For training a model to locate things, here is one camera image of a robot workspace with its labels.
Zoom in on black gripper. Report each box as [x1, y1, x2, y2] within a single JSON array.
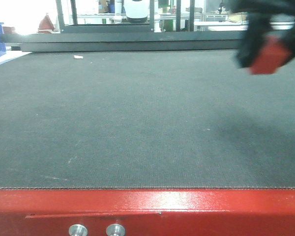
[[230, 0, 295, 68]]

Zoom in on red magnetic block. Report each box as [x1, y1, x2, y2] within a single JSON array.
[[249, 35, 291, 75]]

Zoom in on white work table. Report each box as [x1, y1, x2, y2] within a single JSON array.
[[194, 21, 294, 31]]

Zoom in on dark grey table mat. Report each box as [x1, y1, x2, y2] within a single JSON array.
[[0, 50, 295, 188]]

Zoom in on small white paper scrap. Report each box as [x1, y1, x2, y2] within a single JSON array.
[[73, 55, 84, 59]]

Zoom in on dark metal shelf rack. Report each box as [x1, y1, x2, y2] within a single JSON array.
[[56, 0, 152, 33]]

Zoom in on right silver bolt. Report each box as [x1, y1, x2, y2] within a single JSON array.
[[106, 224, 126, 236]]

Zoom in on silver bolt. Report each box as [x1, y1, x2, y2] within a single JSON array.
[[106, 224, 126, 236], [68, 224, 88, 236]]

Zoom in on left silver bolt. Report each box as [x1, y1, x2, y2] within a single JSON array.
[[68, 224, 88, 236]]

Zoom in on dark metal table rail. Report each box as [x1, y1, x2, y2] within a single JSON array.
[[0, 31, 242, 52]]

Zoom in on red metal front frame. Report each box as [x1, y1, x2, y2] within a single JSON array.
[[0, 189, 295, 236]]

